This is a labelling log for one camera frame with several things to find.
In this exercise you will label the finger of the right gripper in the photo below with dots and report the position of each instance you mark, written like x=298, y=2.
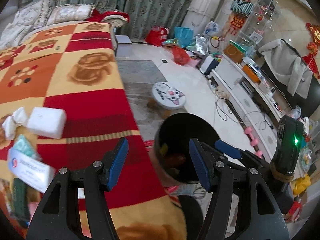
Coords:
x=228, y=149

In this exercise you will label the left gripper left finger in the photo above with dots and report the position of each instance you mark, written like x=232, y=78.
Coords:
x=57, y=215

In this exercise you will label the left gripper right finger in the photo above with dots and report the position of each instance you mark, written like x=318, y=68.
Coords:
x=258, y=216

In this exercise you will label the dark green tissue pack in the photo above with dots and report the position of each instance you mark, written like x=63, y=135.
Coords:
x=20, y=200

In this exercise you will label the teal tissue pack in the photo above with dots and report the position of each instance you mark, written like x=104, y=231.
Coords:
x=23, y=145

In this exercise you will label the black round trash bin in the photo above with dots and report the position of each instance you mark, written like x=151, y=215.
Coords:
x=171, y=144

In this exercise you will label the pink dumbbell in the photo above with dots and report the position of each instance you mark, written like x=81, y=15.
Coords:
x=253, y=141

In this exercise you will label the white tv cabinet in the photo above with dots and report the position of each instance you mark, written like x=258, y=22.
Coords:
x=255, y=108

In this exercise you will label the white blue medicine box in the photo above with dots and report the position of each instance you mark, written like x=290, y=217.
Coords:
x=31, y=171

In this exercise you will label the cat face round stool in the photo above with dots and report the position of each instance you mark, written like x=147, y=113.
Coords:
x=168, y=96

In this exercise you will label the white foam block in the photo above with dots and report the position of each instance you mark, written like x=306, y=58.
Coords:
x=47, y=122

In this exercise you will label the red plastic bag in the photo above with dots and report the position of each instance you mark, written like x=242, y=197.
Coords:
x=180, y=55

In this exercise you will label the silver foil bag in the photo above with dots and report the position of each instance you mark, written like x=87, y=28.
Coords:
x=200, y=45

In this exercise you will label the grey cloth on tv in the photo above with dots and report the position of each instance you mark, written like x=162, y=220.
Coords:
x=287, y=66

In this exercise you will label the white rolled cloth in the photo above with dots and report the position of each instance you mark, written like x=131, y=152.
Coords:
x=16, y=119

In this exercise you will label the grey floor rug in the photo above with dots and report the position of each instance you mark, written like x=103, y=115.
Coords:
x=138, y=77

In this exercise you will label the blue gift bag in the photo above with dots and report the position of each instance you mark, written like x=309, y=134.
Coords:
x=184, y=36

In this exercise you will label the red gift bag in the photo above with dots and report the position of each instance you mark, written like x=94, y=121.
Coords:
x=157, y=35

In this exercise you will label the white standing air conditioner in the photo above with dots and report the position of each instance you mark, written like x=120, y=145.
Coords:
x=199, y=14

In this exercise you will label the striped green handbag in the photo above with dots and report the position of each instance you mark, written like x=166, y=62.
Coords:
x=242, y=7

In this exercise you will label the red orange patterned blanket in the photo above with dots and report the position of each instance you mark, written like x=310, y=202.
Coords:
x=73, y=68

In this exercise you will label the red folded quilt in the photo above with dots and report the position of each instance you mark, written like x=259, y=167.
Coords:
x=99, y=19

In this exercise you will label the white crumpled duvet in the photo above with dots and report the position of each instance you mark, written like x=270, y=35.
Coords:
x=13, y=35

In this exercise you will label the cream embroidered pillow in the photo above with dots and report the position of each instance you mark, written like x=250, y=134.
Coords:
x=69, y=12
x=34, y=15

